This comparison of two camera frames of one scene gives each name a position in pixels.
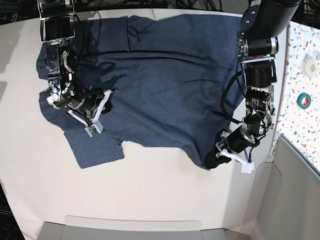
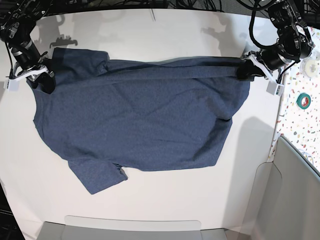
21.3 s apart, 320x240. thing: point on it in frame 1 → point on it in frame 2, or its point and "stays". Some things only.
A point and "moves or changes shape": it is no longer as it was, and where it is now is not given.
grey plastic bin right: [285, 203] stays
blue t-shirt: [179, 81] moves or changes shape
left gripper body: [87, 105] → [39, 76]
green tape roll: [304, 100] stays
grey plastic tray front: [92, 228] stays
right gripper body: [233, 144] → [251, 66]
